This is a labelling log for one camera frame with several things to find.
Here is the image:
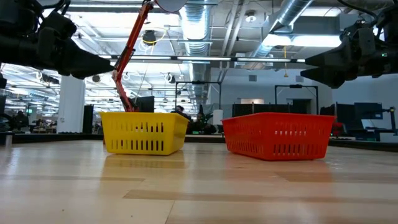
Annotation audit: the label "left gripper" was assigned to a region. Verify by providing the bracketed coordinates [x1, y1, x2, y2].
[0, 27, 115, 80]

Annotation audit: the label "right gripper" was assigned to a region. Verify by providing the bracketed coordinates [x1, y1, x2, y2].
[300, 30, 398, 90]

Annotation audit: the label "yellow plastic basket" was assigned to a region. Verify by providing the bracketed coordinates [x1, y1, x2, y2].
[99, 111, 190, 156]

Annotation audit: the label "red plastic basket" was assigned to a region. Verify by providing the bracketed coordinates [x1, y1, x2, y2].
[221, 112, 337, 162]

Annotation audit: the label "red office chair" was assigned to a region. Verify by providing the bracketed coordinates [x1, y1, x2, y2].
[331, 121, 345, 137]

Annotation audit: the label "white building column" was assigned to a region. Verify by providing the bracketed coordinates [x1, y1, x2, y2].
[57, 73, 86, 134]

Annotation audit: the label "black desk monitors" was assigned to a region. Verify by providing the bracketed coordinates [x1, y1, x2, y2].
[319, 101, 384, 138]

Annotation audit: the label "black tall cabinet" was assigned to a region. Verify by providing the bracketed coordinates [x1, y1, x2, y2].
[82, 105, 95, 134]

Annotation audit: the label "black monitor behind lamp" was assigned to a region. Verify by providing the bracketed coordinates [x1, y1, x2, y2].
[130, 95, 155, 112]

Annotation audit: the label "black low partition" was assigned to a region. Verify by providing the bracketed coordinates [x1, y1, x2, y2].
[231, 98, 312, 114]

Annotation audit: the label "long horizontal light bar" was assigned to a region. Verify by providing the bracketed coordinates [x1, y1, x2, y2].
[93, 53, 308, 65]

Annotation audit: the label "white container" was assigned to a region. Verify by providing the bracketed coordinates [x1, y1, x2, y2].
[212, 109, 224, 125]

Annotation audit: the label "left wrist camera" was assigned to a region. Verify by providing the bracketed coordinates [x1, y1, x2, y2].
[39, 11, 78, 43]

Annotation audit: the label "yellow hanging cord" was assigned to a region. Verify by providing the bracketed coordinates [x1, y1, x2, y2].
[282, 45, 289, 78]

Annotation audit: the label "black left wrist camera cable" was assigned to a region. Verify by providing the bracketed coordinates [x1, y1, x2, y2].
[39, 0, 72, 16]

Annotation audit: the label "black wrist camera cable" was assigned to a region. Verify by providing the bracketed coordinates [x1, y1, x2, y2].
[39, 0, 72, 16]
[337, 0, 398, 27]

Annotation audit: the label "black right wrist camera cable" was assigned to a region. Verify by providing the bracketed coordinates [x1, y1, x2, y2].
[337, 0, 398, 27]

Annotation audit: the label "silver slanted ventilation duct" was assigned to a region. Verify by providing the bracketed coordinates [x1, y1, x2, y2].
[251, 0, 313, 58]

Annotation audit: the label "hanging camera with yellow cable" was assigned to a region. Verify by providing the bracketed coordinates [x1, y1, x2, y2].
[139, 26, 169, 47]

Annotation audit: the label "silver spiral ventilation duct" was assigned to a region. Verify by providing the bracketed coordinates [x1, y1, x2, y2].
[179, 2, 213, 57]

